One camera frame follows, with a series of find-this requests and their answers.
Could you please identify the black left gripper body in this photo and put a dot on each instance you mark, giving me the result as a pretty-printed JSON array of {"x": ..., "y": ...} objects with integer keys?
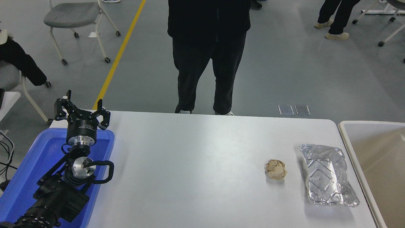
[{"x": 81, "y": 126}]

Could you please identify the small white table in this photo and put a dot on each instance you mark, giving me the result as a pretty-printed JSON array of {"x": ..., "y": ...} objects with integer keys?
[{"x": 8, "y": 101}]

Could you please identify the grey chair with white legs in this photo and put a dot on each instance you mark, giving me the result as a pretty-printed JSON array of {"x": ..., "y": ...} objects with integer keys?
[{"x": 9, "y": 77}]

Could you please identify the blue plastic tray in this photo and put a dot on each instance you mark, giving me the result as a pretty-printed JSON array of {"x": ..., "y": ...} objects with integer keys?
[{"x": 25, "y": 171}]

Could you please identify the black jacket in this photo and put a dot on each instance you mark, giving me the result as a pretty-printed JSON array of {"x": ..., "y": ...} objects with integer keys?
[{"x": 19, "y": 60}]

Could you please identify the grey seat wheeled chair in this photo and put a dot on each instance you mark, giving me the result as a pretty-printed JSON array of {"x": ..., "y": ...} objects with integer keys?
[{"x": 71, "y": 14}]

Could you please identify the person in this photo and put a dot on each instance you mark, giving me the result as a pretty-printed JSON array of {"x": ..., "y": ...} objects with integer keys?
[
  {"x": 255, "y": 4},
  {"x": 205, "y": 38},
  {"x": 335, "y": 15}
]

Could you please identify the crumpled tan paper ball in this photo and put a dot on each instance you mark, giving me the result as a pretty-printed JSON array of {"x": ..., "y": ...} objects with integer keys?
[{"x": 276, "y": 170}]

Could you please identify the clear floor plate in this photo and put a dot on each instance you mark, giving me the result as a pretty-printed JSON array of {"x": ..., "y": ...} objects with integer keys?
[
  {"x": 286, "y": 109},
  {"x": 302, "y": 110}
]

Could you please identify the crumpled silver foil tray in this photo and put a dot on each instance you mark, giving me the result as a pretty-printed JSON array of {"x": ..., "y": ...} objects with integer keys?
[{"x": 322, "y": 177}]

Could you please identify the large pale bin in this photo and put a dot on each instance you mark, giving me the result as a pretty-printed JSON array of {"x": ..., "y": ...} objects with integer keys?
[{"x": 379, "y": 164}]

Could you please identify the white wheeled chair base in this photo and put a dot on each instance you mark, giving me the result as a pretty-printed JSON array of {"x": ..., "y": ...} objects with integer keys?
[{"x": 394, "y": 33}]

